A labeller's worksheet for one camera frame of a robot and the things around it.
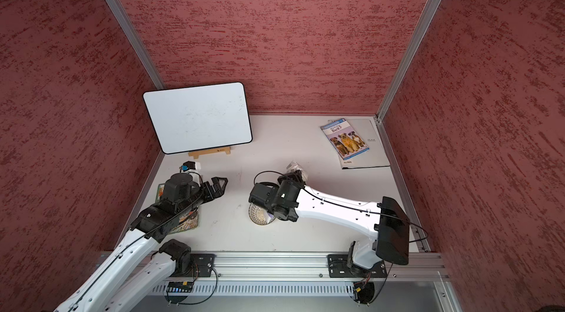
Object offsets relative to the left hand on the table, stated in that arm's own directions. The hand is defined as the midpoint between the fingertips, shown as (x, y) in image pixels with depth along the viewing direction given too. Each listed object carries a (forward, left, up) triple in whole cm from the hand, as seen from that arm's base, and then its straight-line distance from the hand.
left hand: (218, 187), depth 78 cm
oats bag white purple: (+6, -28, +6) cm, 29 cm away
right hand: (+2, -30, +7) cm, 31 cm away
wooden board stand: (+23, +19, -13) cm, 32 cm away
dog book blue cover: (+33, -54, -12) cm, 64 cm away
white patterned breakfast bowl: (-6, -15, -12) cm, 20 cm away
